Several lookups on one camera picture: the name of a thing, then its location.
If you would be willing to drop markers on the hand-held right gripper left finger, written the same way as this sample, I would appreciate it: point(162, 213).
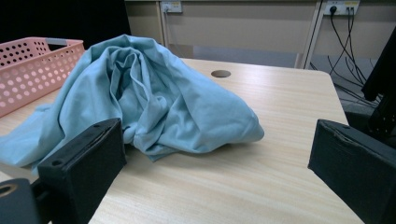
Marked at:
point(84, 168)

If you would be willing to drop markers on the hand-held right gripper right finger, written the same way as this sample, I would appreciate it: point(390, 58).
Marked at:
point(355, 171)

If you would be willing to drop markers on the light blue cloth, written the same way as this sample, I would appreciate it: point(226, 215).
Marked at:
point(174, 112)

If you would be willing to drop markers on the wall socket panel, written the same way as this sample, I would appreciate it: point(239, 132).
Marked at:
point(171, 6)

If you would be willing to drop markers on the black metal stand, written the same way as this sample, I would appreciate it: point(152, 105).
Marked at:
point(383, 93)

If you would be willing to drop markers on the wall socket with plugs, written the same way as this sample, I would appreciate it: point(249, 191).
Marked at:
point(341, 6)

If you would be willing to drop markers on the pink perforated plastic basket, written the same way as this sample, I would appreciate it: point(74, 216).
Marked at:
point(28, 77)

